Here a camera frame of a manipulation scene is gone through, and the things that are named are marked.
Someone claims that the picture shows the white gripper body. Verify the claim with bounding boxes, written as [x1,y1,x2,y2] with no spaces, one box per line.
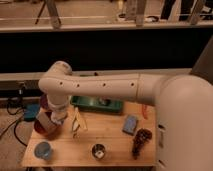
[47,94,69,114]

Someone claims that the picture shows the white towel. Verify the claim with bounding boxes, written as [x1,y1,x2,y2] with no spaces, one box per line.
[51,113,66,125]

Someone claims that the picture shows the purple bowl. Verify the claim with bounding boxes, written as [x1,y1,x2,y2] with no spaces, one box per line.
[40,94,50,110]

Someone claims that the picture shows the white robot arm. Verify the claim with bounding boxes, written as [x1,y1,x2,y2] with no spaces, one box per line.
[39,61,213,171]

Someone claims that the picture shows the red-brown bowl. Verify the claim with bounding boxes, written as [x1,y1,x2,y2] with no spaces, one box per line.
[34,112,60,136]

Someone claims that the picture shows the wooden block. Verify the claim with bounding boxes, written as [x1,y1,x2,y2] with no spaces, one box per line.
[35,113,57,134]

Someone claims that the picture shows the green tray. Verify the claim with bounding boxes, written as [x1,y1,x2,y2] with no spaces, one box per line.
[70,96,123,113]

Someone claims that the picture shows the wooden tongs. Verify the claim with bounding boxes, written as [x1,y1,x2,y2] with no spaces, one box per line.
[71,107,88,137]

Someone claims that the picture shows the blue power box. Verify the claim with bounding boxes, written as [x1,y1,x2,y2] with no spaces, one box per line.
[24,104,40,122]

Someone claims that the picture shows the blue cup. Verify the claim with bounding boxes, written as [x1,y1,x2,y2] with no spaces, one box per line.
[34,141,52,160]

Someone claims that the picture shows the metal cup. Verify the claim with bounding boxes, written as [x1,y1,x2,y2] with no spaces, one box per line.
[92,144,106,159]

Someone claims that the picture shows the blue sponge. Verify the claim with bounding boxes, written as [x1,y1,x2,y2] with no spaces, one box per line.
[122,115,138,135]

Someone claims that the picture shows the orange carrot toy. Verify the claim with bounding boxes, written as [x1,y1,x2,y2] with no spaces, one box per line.
[142,104,148,119]

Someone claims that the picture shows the dark brown grape bunch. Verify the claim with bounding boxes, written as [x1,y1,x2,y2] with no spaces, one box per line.
[132,128,152,159]

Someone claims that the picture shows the black cable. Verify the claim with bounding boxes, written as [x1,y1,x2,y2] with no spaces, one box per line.
[0,97,29,147]

